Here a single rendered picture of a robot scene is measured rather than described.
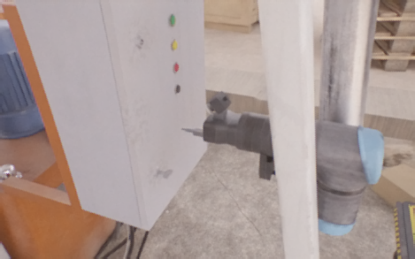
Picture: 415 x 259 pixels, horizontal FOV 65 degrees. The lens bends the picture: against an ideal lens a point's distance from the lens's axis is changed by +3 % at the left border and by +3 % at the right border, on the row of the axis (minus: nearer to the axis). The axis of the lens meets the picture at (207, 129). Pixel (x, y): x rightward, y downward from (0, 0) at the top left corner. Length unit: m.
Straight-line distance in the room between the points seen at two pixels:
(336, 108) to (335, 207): 0.19
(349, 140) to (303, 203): 0.13
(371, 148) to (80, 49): 0.55
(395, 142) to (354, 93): 1.66
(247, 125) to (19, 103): 1.09
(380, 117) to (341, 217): 1.63
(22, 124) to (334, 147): 1.27
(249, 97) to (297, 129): 1.85
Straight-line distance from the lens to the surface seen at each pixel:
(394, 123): 2.26
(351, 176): 0.58
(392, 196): 2.07
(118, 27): 0.63
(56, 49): 0.73
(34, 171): 1.30
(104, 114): 0.72
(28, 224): 1.33
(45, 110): 0.85
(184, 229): 1.75
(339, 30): 0.62
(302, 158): 0.45
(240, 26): 3.84
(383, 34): 2.88
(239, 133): 0.58
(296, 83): 0.40
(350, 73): 0.64
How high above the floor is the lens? 1.32
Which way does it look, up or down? 32 degrees down
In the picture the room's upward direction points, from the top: 1 degrees counter-clockwise
